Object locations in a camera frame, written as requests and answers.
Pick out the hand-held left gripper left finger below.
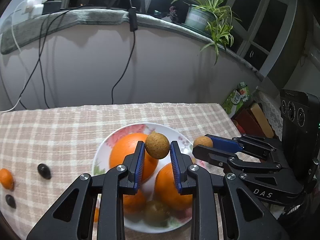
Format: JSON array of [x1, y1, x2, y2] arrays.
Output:
[[26, 141, 146, 240]]

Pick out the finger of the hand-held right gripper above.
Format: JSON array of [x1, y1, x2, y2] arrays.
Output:
[[192, 145, 284, 178], [205, 134, 275, 159]]

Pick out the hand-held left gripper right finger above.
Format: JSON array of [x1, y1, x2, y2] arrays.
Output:
[[169, 141, 290, 240]]

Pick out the large smooth orange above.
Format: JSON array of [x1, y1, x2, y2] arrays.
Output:
[[109, 133, 159, 183]]

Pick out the large orange with dark stem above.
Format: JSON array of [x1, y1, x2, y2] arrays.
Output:
[[154, 162, 194, 211]]

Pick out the floral white plate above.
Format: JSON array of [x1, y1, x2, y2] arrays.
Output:
[[92, 122, 209, 232]]

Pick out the orange mandarin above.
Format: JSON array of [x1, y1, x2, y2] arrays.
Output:
[[122, 189, 147, 214]]

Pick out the dark plum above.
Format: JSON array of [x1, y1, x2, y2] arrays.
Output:
[[5, 194, 17, 209], [37, 163, 52, 180]]

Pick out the small orange kumquat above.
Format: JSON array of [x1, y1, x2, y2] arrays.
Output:
[[0, 169, 15, 190]]

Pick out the red gift box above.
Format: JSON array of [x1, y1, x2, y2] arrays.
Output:
[[231, 109, 260, 137]]

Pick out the brown cardboard box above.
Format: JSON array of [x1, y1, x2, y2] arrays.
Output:
[[246, 102, 274, 138]]

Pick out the green carton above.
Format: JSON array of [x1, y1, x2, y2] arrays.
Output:
[[222, 82, 250, 117]]

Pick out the checked beige tablecloth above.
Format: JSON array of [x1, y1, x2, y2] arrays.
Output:
[[0, 102, 242, 240]]

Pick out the spider plant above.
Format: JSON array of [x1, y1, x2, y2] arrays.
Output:
[[171, 0, 242, 65]]

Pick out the white plant pot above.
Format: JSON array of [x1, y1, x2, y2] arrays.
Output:
[[184, 5, 217, 32]]

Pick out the small purple plant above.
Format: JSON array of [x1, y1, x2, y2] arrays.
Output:
[[167, 6, 179, 22]]

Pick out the white framed window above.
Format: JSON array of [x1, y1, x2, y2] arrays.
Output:
[[37, 0, 313, 80]]

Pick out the black power adapter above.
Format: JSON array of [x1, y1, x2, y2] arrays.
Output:
[[42, 1, 62, 14]]

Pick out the white plug chargers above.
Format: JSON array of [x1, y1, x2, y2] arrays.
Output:
[[21, 0, 47, 18]]

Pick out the black ring light cable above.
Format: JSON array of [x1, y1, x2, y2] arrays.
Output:
[[111, 31, 137, 104]]

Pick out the black power cable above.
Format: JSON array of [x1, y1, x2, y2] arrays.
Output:
[[37, 12, 53, 109], [19, 10, 65, 109]]

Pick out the black inline cable remote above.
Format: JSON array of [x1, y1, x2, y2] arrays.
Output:
[[128, 7, 138, 32]]

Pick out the white charger cable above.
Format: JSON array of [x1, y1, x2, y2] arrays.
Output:
[[0, 4, 28, 113]]

